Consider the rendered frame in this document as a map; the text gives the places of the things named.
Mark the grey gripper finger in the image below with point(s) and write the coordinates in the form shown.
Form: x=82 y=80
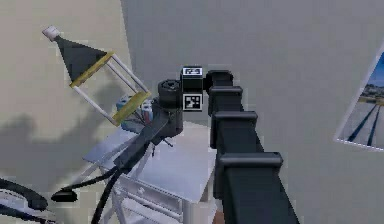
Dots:
x=104 y=196
x=87 y=183

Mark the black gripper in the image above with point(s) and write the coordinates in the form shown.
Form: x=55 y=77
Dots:
x=168 y=115

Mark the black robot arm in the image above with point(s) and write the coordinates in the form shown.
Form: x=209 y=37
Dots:
x=246 y=173

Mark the blue and white box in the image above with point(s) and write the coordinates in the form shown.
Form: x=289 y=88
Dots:
x=128 y=123

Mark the white desk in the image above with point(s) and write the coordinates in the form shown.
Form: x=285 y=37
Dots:
x=181 y=163

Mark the black and white round object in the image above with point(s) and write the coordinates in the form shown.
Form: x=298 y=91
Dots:
x=26 y=196

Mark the framed road picture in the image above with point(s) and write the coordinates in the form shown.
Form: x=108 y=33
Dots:
x=365 y=116

